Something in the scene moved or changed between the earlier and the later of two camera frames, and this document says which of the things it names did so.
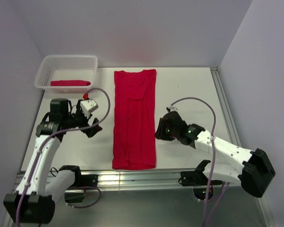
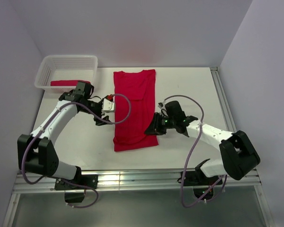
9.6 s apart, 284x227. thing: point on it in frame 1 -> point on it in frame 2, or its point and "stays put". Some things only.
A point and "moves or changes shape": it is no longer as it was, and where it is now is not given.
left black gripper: (85, 119) -> (99, 121)
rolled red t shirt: (69, 83) stays put
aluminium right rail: (231, 127) stays put
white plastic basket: (67, 67) stays put
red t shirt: (134, 120) moves or changes shape
